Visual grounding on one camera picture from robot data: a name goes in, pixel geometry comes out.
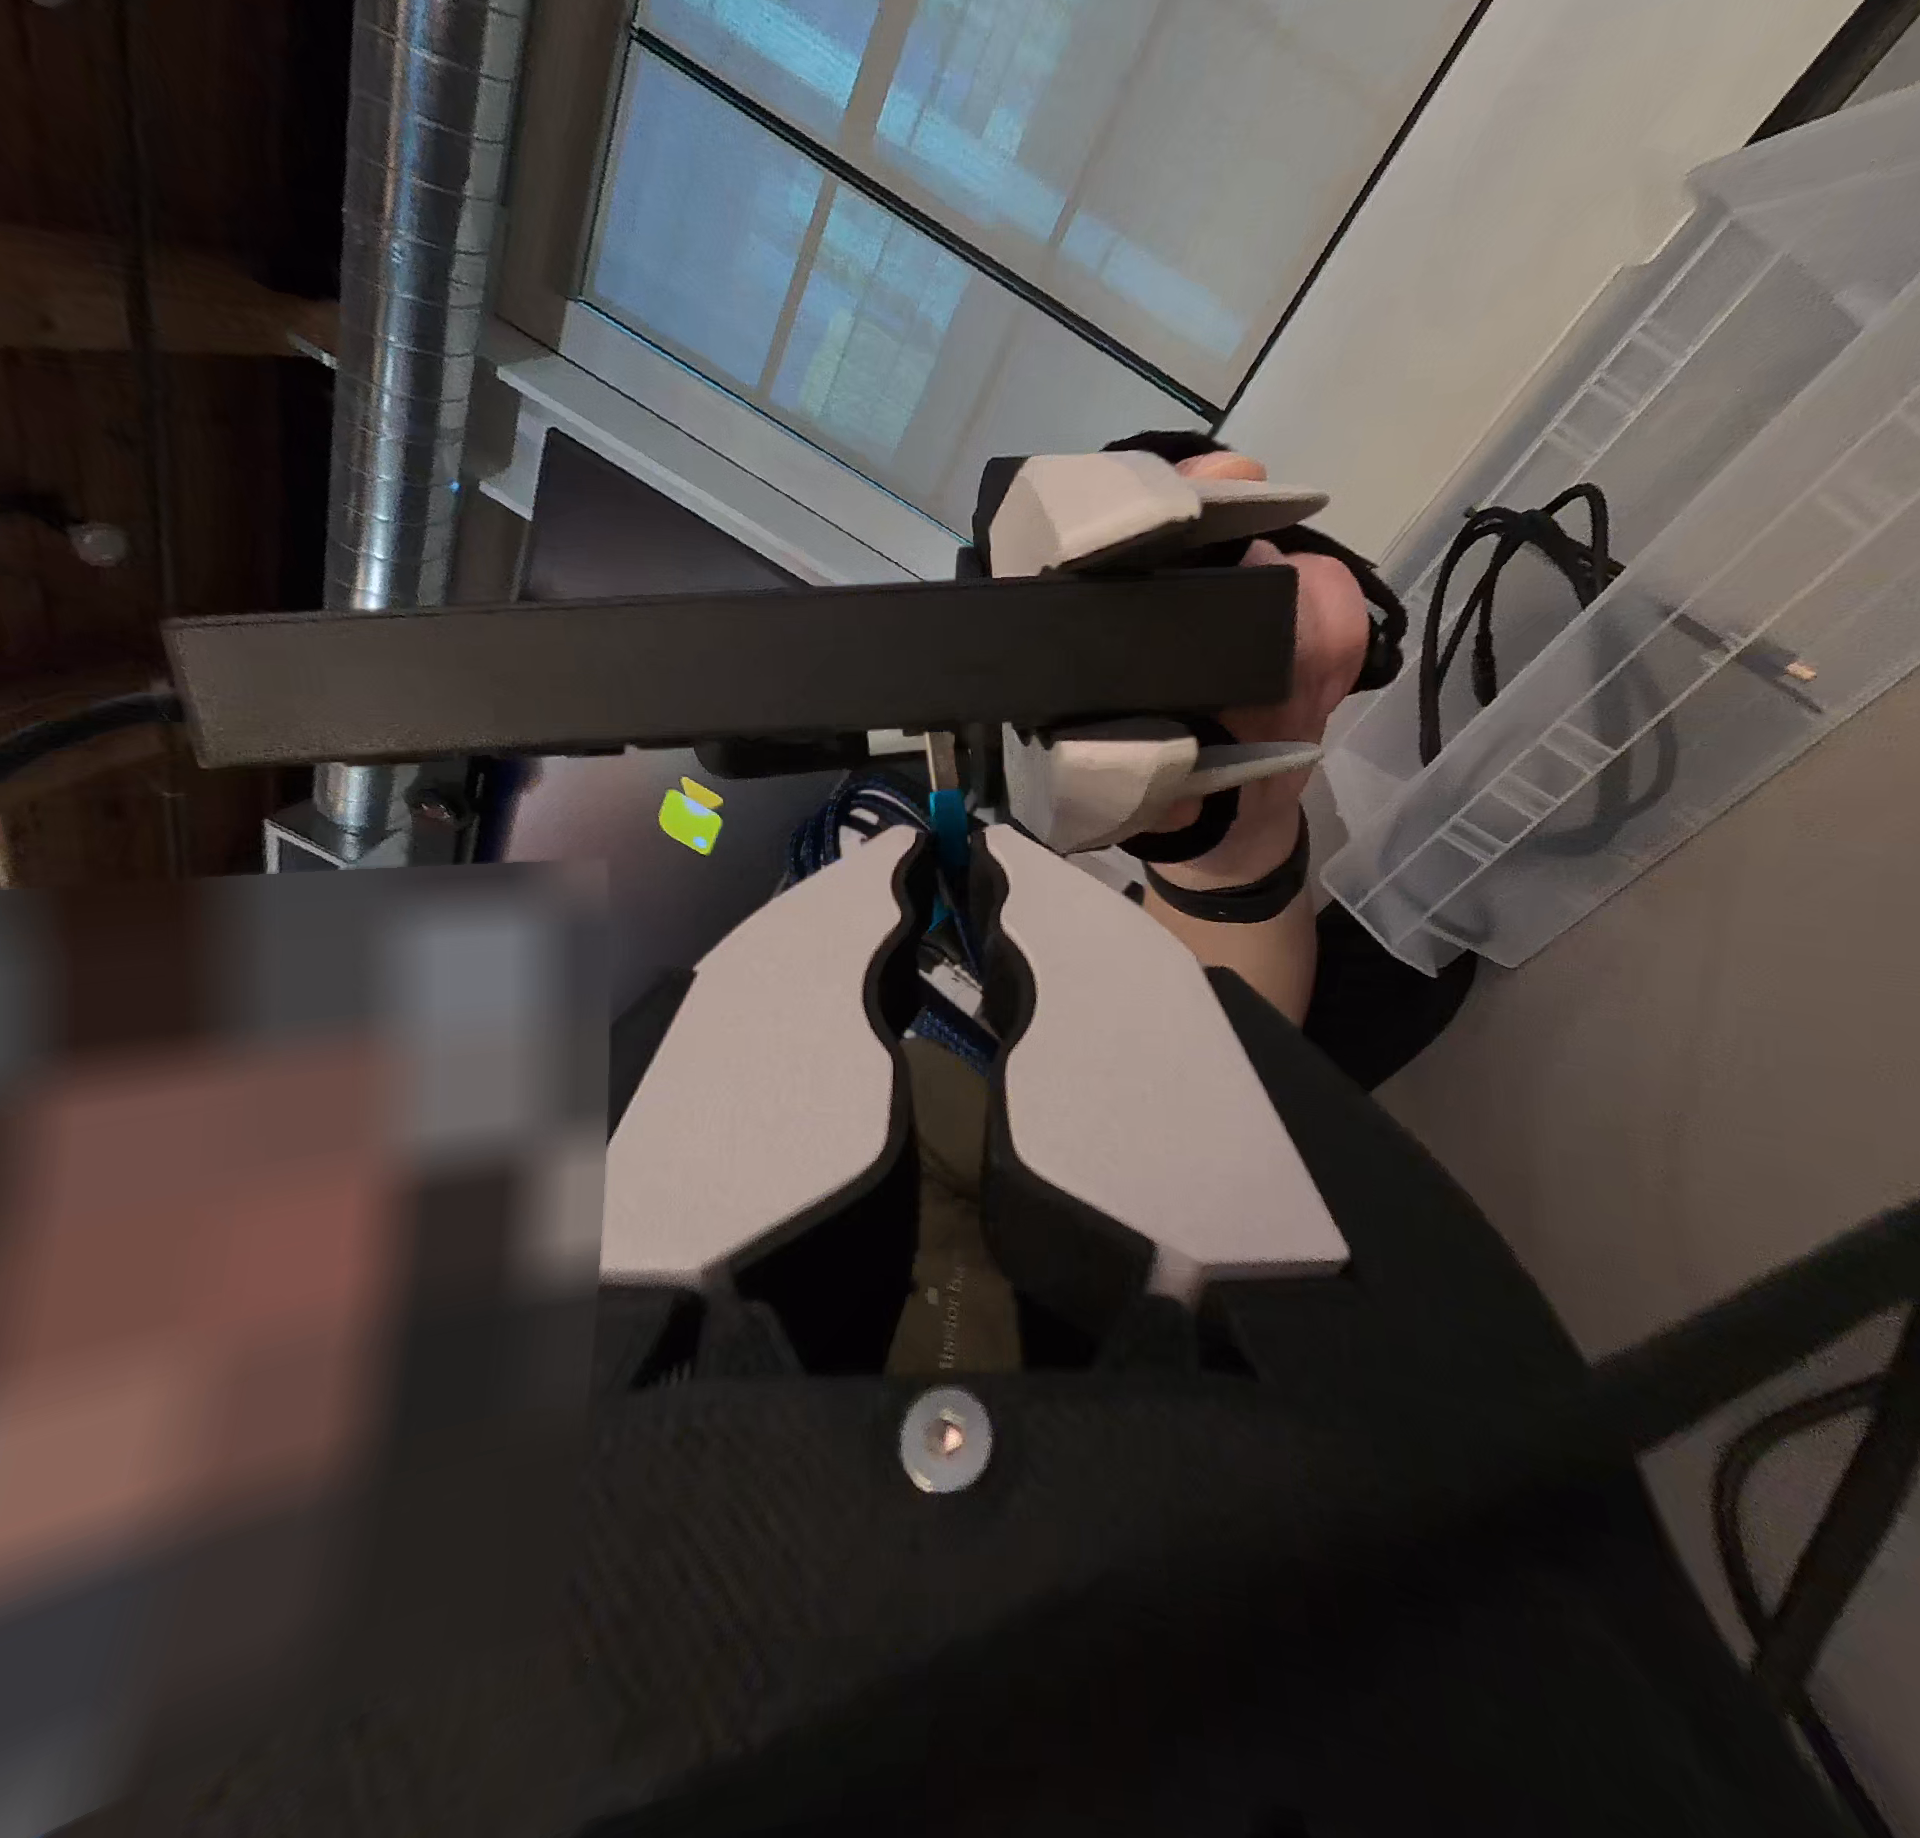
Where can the black wrist band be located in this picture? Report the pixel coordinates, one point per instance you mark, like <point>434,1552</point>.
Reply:
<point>1231,900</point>

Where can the silver spiral air duct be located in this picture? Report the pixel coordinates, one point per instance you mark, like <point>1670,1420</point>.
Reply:
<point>420,294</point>

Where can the black mesh wrist rest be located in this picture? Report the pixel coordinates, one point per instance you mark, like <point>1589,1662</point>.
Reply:
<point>1396,999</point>

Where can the large black wall screen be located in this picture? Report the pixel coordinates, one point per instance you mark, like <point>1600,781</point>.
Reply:
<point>631,535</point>

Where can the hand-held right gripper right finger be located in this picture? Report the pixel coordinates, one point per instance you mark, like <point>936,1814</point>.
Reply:
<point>1185,1119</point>

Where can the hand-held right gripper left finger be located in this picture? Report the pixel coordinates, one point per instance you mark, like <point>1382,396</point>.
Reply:
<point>721,1119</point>

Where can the window with white blinds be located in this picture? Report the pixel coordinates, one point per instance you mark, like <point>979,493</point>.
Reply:
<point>901,145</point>

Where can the person's left hand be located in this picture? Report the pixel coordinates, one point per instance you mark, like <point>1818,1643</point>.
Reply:
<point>1330,653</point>

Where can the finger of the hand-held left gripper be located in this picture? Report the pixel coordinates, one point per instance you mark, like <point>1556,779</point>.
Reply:
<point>1095,788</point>
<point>1095,510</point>

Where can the clear plastic bin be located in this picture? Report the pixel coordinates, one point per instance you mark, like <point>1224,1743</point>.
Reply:
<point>1770,370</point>

